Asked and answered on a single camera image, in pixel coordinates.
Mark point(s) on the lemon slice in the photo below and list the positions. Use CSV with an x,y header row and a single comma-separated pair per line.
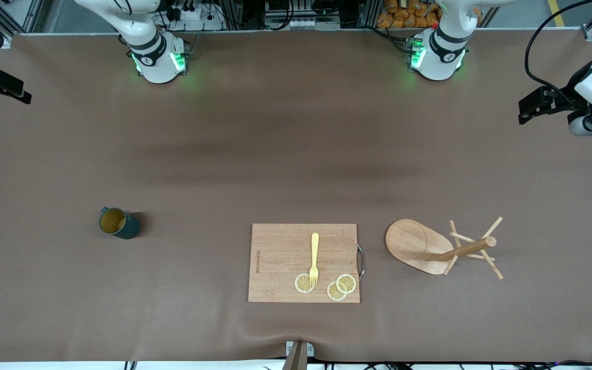
x,y
334,294
301,284
348,282

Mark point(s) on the aluminium camera mount beam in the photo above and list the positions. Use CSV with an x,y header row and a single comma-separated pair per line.
x,y
298,359

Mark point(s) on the white terminal strip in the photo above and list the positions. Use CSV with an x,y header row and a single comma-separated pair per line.
x,y
301,23

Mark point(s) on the brown table mat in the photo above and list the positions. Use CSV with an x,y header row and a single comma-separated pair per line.
x,y
121,154

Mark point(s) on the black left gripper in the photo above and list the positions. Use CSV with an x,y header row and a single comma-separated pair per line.
x,y
571,91

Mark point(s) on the wooden cup rack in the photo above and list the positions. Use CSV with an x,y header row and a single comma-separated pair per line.
x,y
409,246

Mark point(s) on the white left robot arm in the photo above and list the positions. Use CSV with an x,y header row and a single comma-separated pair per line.
x,y
440,56

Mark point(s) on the yellow plastic fork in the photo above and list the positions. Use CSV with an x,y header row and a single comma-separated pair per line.
x,y
315,246

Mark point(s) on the teal cup yellow inside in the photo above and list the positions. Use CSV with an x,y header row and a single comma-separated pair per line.
x,y
129,228

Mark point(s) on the white power strip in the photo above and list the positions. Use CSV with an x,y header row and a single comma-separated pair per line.
x,y
193,15

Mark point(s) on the pile of orange buns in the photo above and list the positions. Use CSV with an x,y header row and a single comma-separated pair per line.
x,y
404,15

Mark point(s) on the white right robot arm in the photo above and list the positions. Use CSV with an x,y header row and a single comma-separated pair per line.
x,y
157,61

